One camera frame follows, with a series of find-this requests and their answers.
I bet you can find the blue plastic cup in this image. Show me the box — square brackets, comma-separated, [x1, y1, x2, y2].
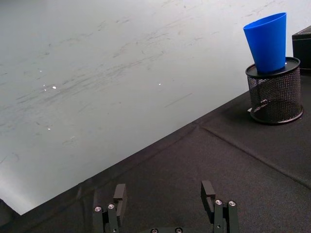
[243, 12, 288, 74]

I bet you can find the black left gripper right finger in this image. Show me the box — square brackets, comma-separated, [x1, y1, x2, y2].
[200, 180, 240, 233]

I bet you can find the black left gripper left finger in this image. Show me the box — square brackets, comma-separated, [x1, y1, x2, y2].
[93, 183, 128, 233]

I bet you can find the black table cloth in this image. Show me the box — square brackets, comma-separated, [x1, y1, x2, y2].
[0, 68, 311, 233]

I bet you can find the black box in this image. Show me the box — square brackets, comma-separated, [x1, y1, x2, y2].
[291, 26, 311, 70]

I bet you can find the black mesh pen holder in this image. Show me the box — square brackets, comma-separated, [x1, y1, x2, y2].
[245, 56, 304, 125]

